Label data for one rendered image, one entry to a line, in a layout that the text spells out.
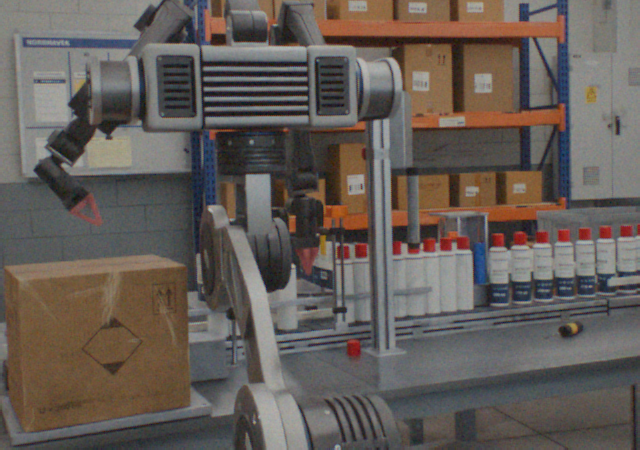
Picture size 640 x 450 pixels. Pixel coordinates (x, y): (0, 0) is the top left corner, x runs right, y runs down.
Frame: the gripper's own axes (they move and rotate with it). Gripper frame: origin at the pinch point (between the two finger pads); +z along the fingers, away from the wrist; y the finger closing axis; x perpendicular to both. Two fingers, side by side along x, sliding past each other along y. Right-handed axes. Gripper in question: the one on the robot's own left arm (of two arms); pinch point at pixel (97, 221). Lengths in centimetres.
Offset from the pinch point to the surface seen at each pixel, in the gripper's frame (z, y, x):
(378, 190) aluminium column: 37, -26, -54
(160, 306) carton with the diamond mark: 15, -59, 4
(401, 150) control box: 33, -26, -64
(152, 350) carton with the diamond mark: 20, -59, 10
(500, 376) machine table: 79, -54, -40
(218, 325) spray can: 36.8, -14.6, -3.8
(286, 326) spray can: 50, -12, -16
